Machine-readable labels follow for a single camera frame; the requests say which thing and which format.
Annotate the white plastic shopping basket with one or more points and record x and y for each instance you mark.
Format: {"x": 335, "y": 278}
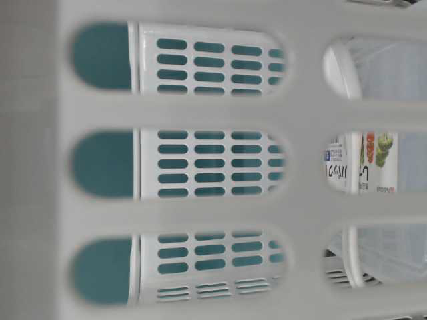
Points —
{"x": 46, "y": 109}

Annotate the printed food container label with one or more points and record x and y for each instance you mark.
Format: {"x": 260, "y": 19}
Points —
{"x": 363, "y": 162}

